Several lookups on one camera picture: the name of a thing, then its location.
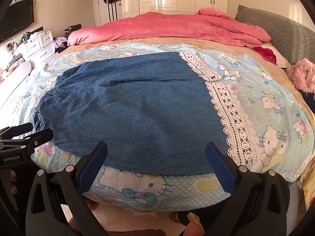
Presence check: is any pink duvet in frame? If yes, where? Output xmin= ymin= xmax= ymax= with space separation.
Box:
xmin=68 ymin=7 xmax=271 ymax=49

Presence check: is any pink fluffy garment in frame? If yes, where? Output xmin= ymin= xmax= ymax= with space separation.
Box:
xmin=287 ymin=58 xmax=315 ymax=94

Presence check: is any red pillow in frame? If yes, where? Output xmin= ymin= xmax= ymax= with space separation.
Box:
xmin=254 ymin=47 xmax=277 ymax=65

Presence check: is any white drawer chest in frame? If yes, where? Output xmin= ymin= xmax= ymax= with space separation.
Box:
xmin=18 ymin=29 xmax=56 ymax=68

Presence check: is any dark clothes pile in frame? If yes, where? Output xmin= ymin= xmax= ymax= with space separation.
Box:
xmin=64 ymin=24 xmax=82 ymax=38

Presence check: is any black television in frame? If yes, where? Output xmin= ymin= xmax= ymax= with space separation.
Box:
xmin=0 ymin=0 xmax=35 ymax=43

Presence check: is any blue denim pants lace hem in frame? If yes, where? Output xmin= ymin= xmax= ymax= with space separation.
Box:
xmin=33 ymin=50 xmax=263 ymax=176

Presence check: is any grey quilted headboard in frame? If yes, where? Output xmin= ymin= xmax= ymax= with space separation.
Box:
xmin=235 ymin=5 xmax=314 ymax=65

